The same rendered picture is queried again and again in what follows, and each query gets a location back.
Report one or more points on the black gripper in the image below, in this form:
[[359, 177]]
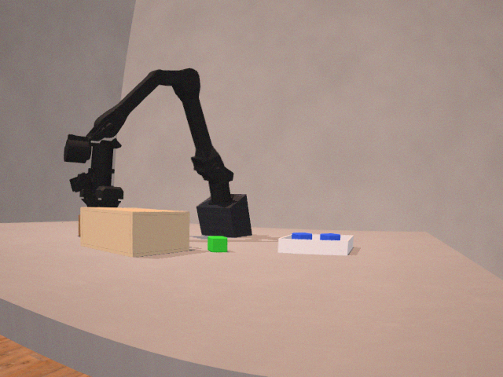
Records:
[[104, 189]]

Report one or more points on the green block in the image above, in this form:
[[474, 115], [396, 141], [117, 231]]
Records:
[[217, 244]]

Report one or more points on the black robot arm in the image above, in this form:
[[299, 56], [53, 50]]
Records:
[[207, 162]]

